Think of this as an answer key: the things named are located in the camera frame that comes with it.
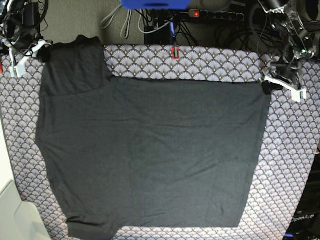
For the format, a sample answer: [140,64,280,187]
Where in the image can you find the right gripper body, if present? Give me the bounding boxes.
[9,39,53,78]

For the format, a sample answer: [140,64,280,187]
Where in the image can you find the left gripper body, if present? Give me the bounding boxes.
[260,62,307,102]

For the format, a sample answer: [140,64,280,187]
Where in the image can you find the white side cabinet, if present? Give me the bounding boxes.
[0,123,50,240]

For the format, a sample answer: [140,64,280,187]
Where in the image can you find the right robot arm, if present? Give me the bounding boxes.
[0,0,53,78]

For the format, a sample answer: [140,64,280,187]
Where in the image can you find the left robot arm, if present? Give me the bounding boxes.
[248,0,318,103]

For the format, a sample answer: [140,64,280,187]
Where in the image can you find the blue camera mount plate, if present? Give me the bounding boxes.
[121,0,191,10]

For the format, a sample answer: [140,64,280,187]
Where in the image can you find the black OpenArm box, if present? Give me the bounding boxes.
[284,153,320,240]

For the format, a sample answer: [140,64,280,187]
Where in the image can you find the red black table clamp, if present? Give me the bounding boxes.
[171,45,180,61]

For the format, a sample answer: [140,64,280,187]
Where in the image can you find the white power strip red switch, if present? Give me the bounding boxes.
[188,9,245,22]

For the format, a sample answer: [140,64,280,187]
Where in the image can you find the grey looped cable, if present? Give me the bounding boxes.
[99,6,133,40]

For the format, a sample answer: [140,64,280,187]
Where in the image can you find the dark grey T-shirt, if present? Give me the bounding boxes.
[35,35,271,240]

